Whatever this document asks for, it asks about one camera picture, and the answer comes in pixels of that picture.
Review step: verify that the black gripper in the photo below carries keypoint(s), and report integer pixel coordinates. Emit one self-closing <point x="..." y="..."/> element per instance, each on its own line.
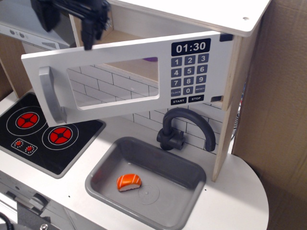
<point x="94" y="15"/>

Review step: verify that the white toy microwave door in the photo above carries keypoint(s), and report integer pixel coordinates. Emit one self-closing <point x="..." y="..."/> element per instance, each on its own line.
<point x="191" y="69"/>

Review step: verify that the wooden toy microwave cabinet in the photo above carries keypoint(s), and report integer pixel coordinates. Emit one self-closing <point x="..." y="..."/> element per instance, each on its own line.
<point x="137" y="19"/>

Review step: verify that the grey range hood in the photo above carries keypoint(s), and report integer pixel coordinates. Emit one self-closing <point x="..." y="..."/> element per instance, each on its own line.
<point x="19" y="20"/>

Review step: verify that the purple toy eggplant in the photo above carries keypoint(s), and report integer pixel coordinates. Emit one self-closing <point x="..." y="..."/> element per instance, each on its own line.
<point x="151" y="59"/>

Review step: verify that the black toy stovetop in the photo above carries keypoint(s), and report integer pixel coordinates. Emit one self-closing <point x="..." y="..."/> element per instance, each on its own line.
<point x="25" y="134"/>

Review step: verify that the dark grey toy faucet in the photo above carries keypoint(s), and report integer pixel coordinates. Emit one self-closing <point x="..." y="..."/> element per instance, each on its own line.
<point x="181" y="125"/>

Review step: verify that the orange salmon sushi toy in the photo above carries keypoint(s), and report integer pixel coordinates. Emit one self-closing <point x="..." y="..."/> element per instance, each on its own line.
<point x="128" y="181"/>

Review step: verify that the grey oven front panel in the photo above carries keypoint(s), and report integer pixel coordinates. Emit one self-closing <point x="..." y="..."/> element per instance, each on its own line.
<point x="61" y="217"/>

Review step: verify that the grey toy sink basin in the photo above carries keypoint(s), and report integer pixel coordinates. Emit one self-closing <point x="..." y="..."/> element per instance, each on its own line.
<point x="170" y="185"/>

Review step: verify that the brown cardboard box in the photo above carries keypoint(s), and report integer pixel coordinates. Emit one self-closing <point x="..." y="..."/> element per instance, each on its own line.
<point x="272" y="133"/>

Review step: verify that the black metal bracket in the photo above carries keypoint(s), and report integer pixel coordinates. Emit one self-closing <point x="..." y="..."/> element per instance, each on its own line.
<point x="31" y="220"/>

